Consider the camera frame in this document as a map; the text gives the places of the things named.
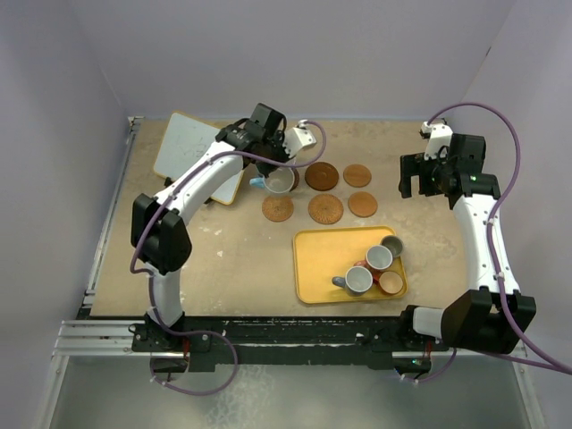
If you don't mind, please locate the large light blue mug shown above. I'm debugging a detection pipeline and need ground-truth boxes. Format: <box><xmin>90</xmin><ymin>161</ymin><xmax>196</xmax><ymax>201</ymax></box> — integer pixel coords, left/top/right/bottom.
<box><xmin>249</xmin><ymin>167</ymin><xmax>296</xmax><ymax>196</ymax></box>

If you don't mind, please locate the dark brown wooden coaster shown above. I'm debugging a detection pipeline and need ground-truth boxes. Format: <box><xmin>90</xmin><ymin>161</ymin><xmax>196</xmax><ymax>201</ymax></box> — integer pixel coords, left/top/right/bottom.
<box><xmin>305</xmin><ymin>162</ymin><xmax>339</xmax><ymax>191</ymax></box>
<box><xmin>290</xmin><ymin>168</ymin><xmax>300</xmax><ymax>192</ymax></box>

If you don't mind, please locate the small woven rattan coaster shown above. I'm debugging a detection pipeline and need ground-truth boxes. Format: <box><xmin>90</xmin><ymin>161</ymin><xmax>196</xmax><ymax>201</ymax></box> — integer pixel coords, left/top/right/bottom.
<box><xmin>262</xmin><ymin>196</ymin><xmax>294</xmax><ymax>223</ymax></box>

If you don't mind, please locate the light wooden round coaster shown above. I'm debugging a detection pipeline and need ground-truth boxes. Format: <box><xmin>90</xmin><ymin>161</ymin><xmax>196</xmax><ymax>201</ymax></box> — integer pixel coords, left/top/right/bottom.
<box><xmin>348</xmin><ymin>191</ymin><xmax>378</xmax><ymax>218</ymax></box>

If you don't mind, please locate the large woven rattan coaster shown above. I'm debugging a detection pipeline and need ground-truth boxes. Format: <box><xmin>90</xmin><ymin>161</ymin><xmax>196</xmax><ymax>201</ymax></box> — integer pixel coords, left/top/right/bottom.
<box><xmin>307</xmin><ymin>194</ymin><xmax>344</xmax><ymax>224</ymax></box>

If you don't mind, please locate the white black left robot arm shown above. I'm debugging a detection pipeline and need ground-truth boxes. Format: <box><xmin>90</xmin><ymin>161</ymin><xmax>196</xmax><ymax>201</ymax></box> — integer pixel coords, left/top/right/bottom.
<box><xmin>130</xmin><ymin>103</ymin><xmax>289</xmax><ymax>350</ymax></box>

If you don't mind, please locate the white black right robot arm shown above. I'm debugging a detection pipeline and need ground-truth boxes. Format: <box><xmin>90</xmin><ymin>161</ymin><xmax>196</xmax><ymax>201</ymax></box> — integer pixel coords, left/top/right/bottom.
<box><xmin>397</xmin><ymin>124</ymin><xmax>536</xmax><ymax>355</ymax></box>

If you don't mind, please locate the small grey cup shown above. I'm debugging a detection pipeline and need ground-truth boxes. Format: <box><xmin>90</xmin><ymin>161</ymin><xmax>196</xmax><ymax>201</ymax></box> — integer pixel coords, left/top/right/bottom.
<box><xmin>381</xmin><ymin>235</ymin><xmax>404</xmax><ymax>258</ymax></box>

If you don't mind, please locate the small orange cup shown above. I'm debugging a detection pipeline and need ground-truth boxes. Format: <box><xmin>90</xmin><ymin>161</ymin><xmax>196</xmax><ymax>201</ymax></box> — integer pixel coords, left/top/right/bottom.
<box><xmin>374</xmin><ymin>271</ymin><xmax>404</xmax><ymax>296</ymax></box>

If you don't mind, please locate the yellow framed whiteboard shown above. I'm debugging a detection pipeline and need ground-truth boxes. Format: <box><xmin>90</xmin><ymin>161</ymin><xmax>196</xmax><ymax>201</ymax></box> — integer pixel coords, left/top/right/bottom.
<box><xmin>153</xmin><ymin>111</ymin><xmax>219</xmax><ymax>181</ymax></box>

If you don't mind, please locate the orange white mug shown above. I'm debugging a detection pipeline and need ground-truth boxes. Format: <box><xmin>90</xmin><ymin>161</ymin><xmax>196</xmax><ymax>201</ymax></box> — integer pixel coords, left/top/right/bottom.
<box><xmin>354</xmin><ymin>245</ymin><xmax>394</xmax><ymax>273</ymax></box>

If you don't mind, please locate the yellow plastic tray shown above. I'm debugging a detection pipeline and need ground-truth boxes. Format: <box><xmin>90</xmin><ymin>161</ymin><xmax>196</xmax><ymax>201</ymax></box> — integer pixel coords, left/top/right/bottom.
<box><xmin>293</xmin><ymin>225</ymin><xmax>408</xmax><ymax>305</ymax></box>

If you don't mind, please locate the grey blue mug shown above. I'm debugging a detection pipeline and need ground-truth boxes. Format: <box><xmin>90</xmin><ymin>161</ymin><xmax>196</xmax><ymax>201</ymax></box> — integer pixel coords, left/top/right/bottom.
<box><xmin>332</xmin><ymin>266</ymin><xmax>374</xmax><ymax>297</ymax></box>

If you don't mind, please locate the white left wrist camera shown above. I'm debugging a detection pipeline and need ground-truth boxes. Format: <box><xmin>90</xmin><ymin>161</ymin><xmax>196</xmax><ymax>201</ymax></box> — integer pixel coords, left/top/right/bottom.
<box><xmin>283</xmin><ymin>120</ymin><xmax>317</xmax><ymax>158</ymax></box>

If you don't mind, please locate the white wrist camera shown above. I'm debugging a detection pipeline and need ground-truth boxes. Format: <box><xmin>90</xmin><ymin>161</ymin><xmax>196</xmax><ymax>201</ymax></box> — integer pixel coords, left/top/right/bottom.
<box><xmin>420</xmin><ymin>118</ymin><xmax>453</xmax><ymax>160</ymax></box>
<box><xmin>283</xmin><ymin>120</ymin><xmax>317</xmax><ymax>158</ymax></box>

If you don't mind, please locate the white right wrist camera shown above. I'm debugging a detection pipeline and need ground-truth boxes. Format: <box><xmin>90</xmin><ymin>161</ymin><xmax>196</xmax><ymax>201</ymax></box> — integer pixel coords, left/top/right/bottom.
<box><xmin>420</xmin><ymin>118</ymin><xmax>453</xmax><ymax>160</ymax></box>

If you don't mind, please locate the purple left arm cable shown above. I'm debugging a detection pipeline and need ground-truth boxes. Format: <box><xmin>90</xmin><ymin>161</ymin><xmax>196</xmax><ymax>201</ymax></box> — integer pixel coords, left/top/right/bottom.
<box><xmin>129</xmin><ymin>119</ymin><xmax>328</xmax><ymax>396</ymax></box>

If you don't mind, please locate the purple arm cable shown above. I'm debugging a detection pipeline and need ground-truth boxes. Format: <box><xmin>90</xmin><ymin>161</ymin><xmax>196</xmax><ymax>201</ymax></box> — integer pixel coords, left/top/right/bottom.
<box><xmin>400</xmin><ymin>102</ymin><xmax>572</xmax><ymax>386</ymax></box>
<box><xmin>129</xmin><ymin>119</ymin><xmax>328</xmax><ymax>396</ymax></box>

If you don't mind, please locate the aluminium table edge rail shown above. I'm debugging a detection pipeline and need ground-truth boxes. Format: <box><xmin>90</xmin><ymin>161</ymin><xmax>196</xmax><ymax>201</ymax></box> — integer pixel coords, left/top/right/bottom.
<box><xmin>84</xmin><ymin>115</ymin><xmax>145</xmax><ymax>298</ymax></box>

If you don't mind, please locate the black aluminium robot base frame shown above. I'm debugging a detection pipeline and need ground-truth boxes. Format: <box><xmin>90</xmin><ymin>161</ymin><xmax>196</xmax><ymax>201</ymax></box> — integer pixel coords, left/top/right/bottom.
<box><xmin>56</xmin><ymin>307</ymin><xmax>519</xmax><ymax>374</ymax></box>

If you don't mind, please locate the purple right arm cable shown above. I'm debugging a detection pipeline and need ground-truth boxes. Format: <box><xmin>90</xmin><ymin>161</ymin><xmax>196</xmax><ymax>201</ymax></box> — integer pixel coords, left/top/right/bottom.
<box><xmin>400</xmin><ymin>102</ymin><xmax>572</xmax><ymax>386</ymax></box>

